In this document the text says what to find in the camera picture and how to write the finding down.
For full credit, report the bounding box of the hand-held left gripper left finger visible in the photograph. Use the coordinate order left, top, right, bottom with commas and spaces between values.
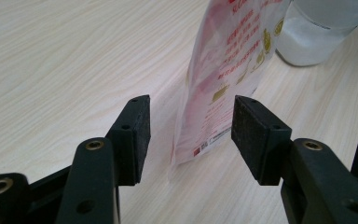
55, 94, 152, 224

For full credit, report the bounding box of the red and white refill pouch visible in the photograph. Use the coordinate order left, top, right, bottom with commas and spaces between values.
169, 0, 294, 166

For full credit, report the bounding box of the white lidded clear jar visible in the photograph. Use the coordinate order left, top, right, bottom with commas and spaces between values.
274, 0, 358, 67

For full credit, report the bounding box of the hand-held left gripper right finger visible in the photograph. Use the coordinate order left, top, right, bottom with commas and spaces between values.
230, 94, 358, 224

